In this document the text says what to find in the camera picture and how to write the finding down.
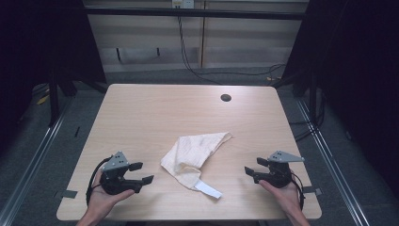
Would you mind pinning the black horizontal frame bar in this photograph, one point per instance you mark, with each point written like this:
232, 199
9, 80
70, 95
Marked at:
194, 13

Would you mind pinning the small black floor strip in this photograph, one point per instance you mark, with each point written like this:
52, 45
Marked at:
77, 132

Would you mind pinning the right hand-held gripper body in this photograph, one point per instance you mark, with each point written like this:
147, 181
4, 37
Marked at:
277, 174

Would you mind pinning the cream towel with white label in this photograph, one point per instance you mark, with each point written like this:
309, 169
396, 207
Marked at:
189, 157

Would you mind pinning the white wall outlet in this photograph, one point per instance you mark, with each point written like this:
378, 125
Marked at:
183, 3

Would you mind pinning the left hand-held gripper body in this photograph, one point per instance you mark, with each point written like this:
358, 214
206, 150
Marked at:
116, 175

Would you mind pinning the grey tape strip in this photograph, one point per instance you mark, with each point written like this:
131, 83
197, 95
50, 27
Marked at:
312, 190
66, 194

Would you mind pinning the person's left hand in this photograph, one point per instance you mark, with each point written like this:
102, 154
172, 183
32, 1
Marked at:
103, 201

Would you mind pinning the black curtain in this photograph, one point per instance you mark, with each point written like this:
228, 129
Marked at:
37, 40
360, 62

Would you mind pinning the person's right hand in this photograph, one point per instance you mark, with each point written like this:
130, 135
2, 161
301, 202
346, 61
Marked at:
284, 197

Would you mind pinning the yellow floor marker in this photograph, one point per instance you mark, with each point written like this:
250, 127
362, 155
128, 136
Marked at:
43, 99

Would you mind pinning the metal floor rail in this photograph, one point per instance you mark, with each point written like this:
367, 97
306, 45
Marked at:
34, 163
332, 163

